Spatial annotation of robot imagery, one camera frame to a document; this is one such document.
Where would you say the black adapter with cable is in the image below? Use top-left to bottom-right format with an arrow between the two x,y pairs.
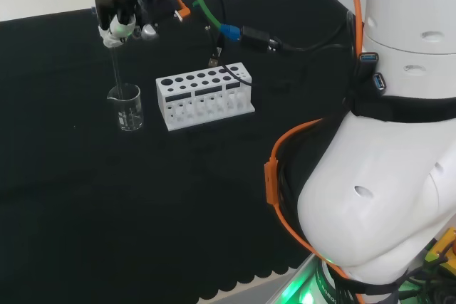
242,21 -> 357,56

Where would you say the clear glass beaker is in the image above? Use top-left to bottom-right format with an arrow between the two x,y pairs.
106,83 -> 145,132

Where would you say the black cable with USB plug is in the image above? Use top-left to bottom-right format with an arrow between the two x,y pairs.
201,0 -> 254,88

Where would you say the white test tube rack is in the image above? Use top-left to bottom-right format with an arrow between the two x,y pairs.
155,63 -> 257,132

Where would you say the clear glass rod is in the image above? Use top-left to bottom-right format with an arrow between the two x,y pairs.
109,42 -> 126,104

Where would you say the orange cable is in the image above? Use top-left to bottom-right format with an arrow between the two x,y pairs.
162,0 -> 368,304

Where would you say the black arm strap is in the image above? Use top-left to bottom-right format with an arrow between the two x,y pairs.
351,93 -> 456,124

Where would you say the yellow stop button box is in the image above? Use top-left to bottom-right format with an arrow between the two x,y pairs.
423,227 -> 456,269

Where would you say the green cable with blue plug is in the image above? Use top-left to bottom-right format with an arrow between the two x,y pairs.
170,0 -> 244,42

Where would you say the black bench cloth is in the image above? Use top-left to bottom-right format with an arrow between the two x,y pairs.
0,0 -> 361,304

